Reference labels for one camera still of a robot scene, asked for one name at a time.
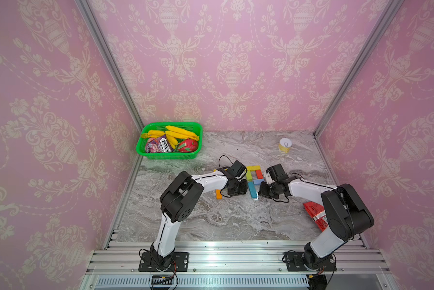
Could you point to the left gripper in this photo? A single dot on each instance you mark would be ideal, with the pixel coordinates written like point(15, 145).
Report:
point(243, 191)

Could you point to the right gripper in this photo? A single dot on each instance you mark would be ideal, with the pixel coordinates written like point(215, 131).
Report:
point(260, 190)

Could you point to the lime green block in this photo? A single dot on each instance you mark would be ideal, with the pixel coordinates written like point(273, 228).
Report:
point(249, 176)

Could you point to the orange block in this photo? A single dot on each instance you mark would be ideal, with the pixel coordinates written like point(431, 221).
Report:
point(218, 194)

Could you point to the teal block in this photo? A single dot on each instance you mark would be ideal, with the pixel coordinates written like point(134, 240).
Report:
point(252, 190)

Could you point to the red block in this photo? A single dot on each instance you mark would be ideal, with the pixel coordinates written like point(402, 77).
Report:
point(259, 174)

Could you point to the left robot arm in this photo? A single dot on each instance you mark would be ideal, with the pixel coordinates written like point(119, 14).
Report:
point(178, 202)

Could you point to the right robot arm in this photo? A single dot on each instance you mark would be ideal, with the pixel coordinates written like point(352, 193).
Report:
point(346, 213)

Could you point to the yellow white can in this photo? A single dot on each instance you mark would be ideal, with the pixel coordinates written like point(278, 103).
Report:
point(285, 145)

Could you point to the red snack bag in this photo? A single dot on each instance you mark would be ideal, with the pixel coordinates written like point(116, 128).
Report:
point(317, 214)

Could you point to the red dragon fruit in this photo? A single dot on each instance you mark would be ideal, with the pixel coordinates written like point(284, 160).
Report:
point(187, 146)

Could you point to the green plastic basket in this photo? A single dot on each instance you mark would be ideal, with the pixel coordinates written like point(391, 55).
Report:
point(190, 126)

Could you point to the lower yellow banana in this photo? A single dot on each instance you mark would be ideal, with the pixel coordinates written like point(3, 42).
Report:
point(172, 141)

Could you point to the upper yellow banana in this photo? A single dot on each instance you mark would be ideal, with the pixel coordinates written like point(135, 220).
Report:
point(180, 133)

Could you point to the purple snack packet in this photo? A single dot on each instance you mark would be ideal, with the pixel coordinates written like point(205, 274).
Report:
point(158, 145)

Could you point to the small yellow banana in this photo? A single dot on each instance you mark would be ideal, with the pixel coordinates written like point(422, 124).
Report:
point(152, 134)

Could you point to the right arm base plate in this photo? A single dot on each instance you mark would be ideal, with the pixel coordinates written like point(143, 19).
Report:
point(293, 261)

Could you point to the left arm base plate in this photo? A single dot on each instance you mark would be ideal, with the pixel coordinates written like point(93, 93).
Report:
point(177, 261)

